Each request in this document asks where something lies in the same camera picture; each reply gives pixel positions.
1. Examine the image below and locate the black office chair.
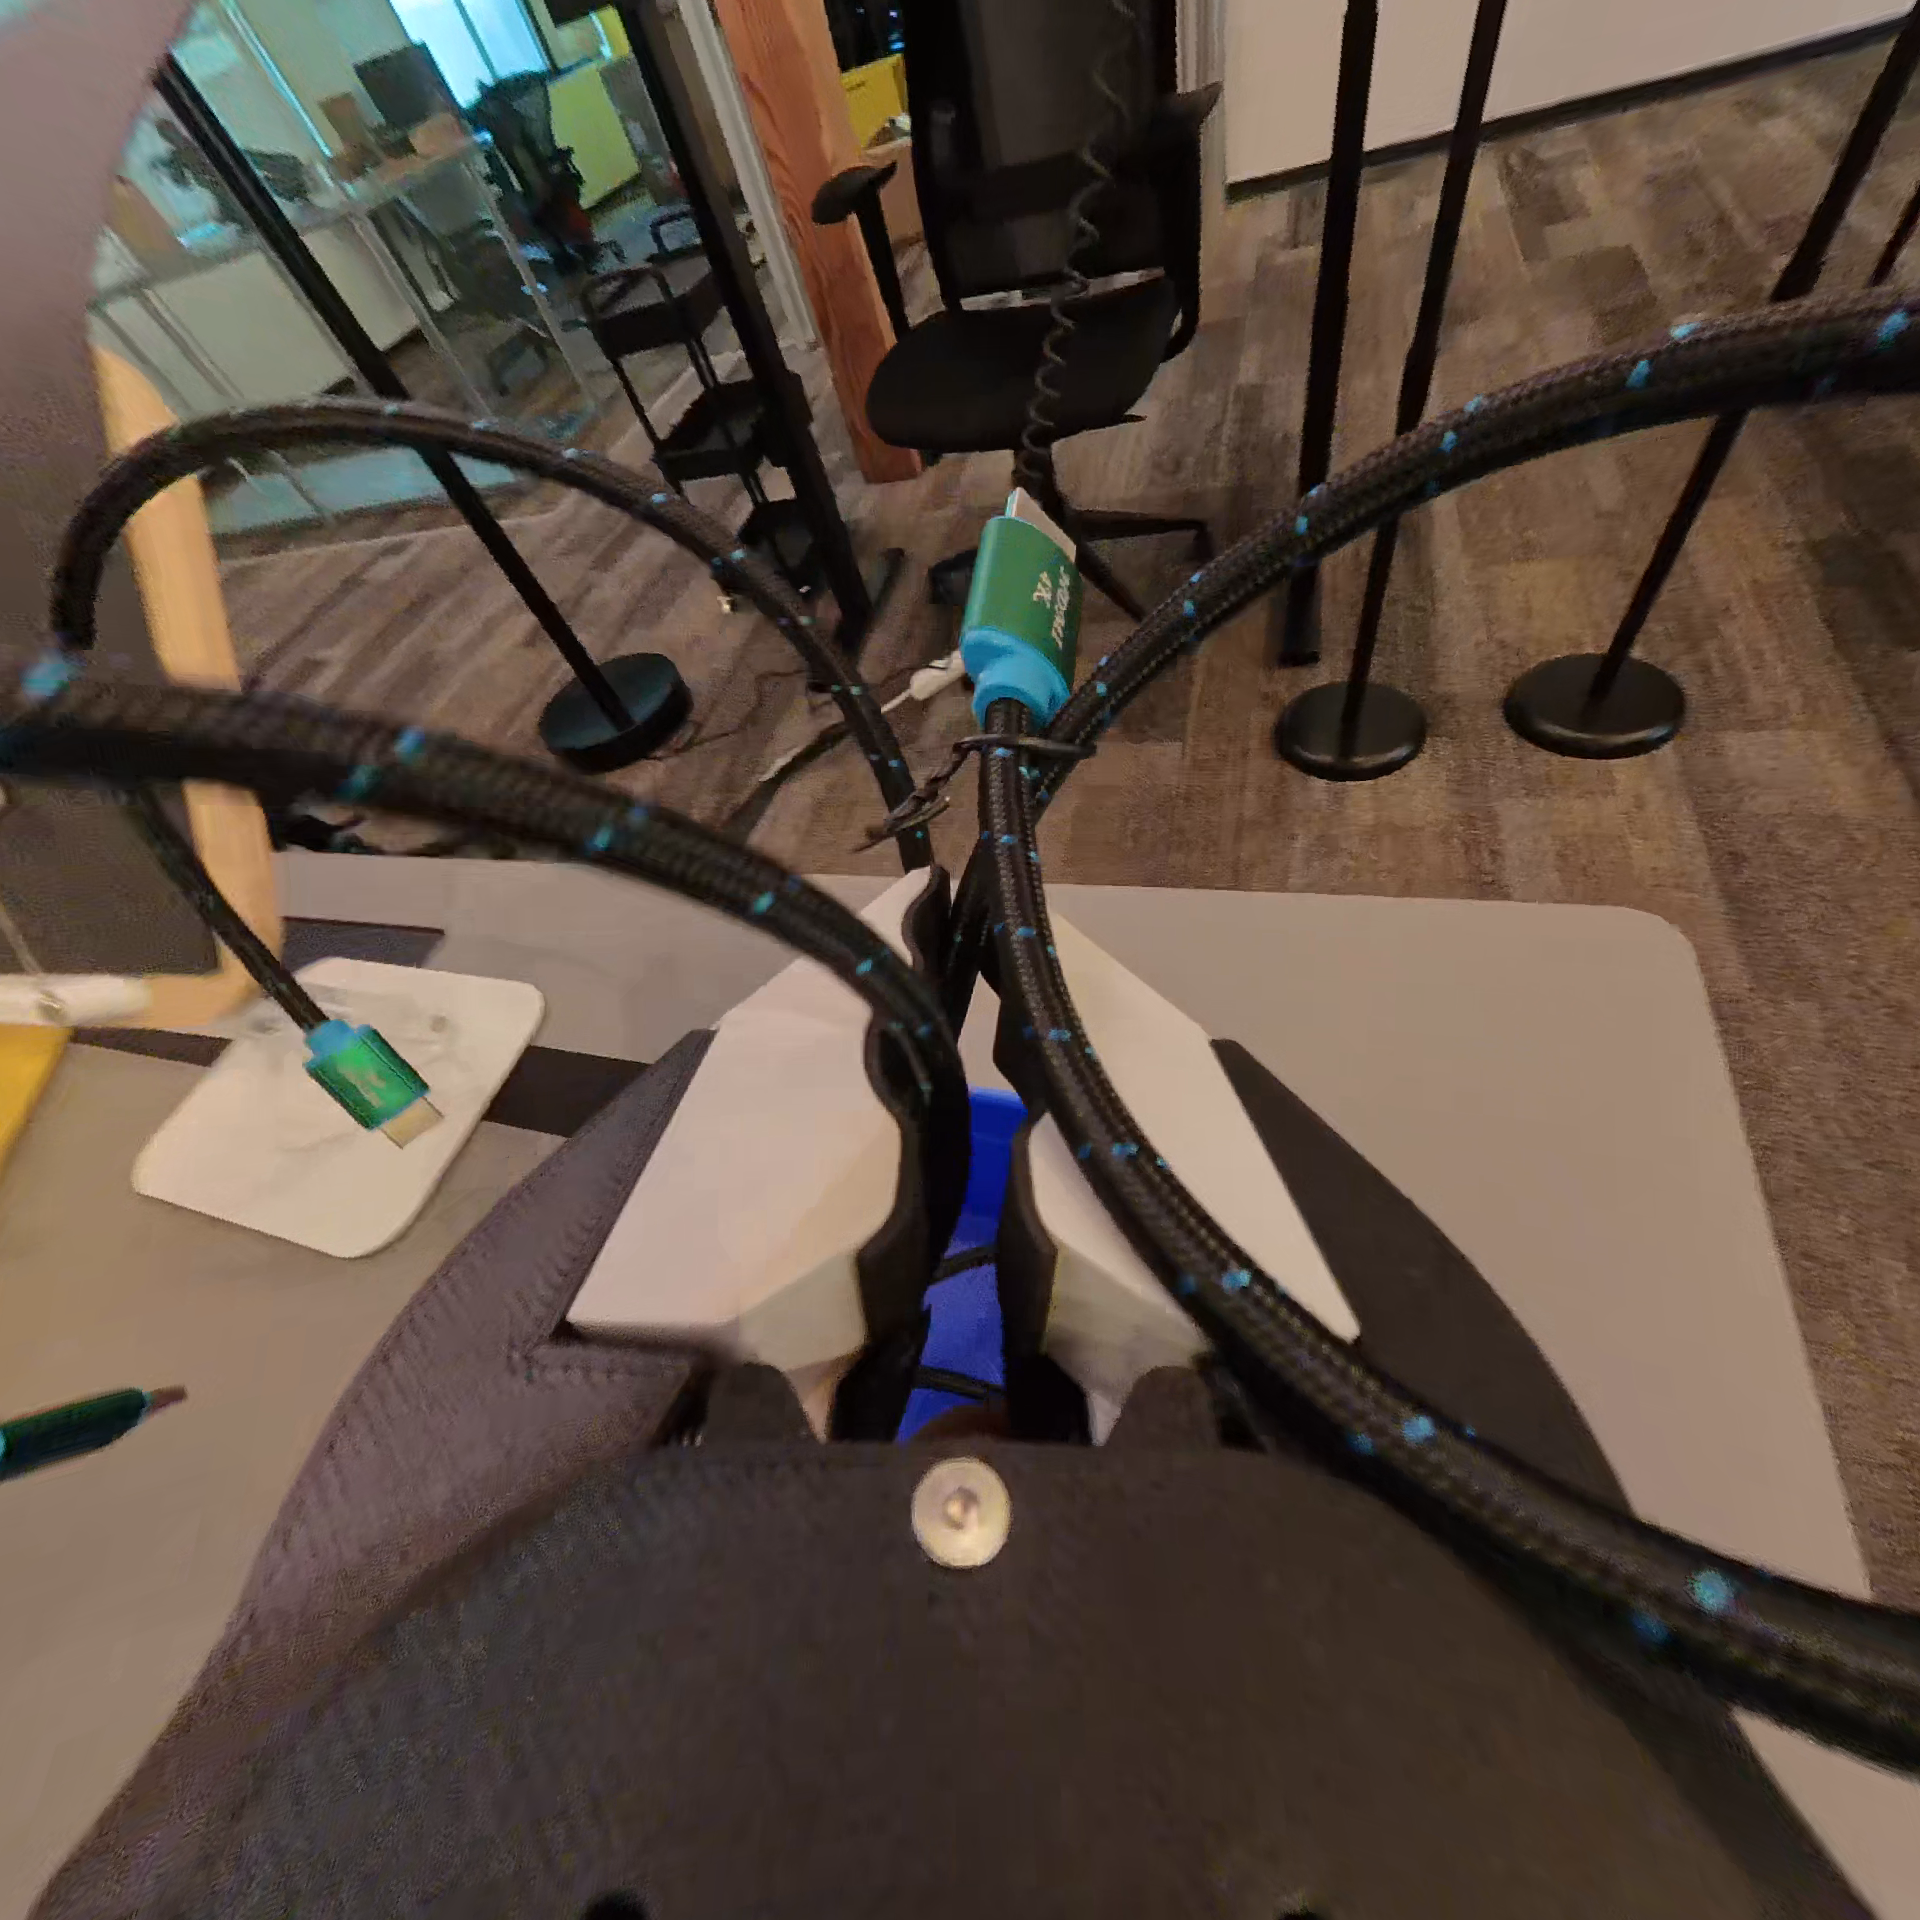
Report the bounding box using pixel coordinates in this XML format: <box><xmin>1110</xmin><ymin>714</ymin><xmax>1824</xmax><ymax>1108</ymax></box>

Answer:
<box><xmin>811</xmin><ymin>0</ymin><xmax>1224</xmax><ymax>617</ymax></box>

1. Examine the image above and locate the white stand base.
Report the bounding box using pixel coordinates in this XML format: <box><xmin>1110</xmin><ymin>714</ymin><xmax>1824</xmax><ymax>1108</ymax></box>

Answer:
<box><xmin>135</xmin><ymin>955</ymin><xmax>549</xmax><ymax>1263</ymax></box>

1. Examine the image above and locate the black utility cart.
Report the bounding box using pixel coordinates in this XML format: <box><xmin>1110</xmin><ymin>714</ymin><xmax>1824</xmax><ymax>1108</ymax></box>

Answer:
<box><xmin>571</xmin><ymin>198</ymin><xmax>788</xmax><ymax>497</ymax></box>

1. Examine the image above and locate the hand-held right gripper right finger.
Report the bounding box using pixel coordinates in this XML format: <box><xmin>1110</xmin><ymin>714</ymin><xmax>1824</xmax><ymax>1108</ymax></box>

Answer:
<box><xmin>1006</xmin><ymin>902</ymin><xmax>1357</xmax><ymax>1414</ymax></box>

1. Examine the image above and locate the black braided hdmi cable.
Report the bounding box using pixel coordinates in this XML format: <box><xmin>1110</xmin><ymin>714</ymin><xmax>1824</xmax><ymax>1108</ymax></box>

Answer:
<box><xmin>946</xmin><ymin>287</ymin><xmax>1920</xmax><ymax>1772</ymax></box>
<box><xmin>0</xmin><ymin>401</ymin><xmax>976</xmax><ymax>1158</ymax></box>
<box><xmin>0</xmin><ymin>1382</ymin><xmax>192</xmax><ymax>1489</ymax></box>

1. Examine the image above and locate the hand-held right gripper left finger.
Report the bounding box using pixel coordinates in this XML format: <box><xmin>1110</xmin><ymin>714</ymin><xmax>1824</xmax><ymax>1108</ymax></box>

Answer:
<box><xmin>571</xmin><ymin>872</ymin><xmax>946</xmax><ymax>1398</ymax></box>

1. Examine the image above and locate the yellow plastic bin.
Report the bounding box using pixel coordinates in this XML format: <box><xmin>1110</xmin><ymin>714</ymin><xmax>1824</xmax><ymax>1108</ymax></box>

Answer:
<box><xmin>0</xmin><ymin>1023</ymin><xmax>69</xmax><ymax>1166</ymax></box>

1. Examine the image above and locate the blue divided plastic bin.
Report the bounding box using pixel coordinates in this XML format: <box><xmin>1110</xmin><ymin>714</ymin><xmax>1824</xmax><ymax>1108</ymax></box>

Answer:
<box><xmin>896</xmin><ymin>1088</ymin><xmax>1028</xmax><ymax>1414</ymax></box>

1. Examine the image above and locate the black stand pole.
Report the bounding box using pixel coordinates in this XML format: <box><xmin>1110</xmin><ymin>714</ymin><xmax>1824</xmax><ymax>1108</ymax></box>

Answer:
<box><xmin>151</xmin><ymin>62</ymin><xmax>696</xmax><ymax>772</ymax></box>
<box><xmin>1275</xmin><ymin>0</ymin><xmax>1508</xmax><ymax>790</ymax></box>
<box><xmin>1501</xmin><ymin>33</ymin><xmax>1920</xmax><ymax>761</ymax></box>

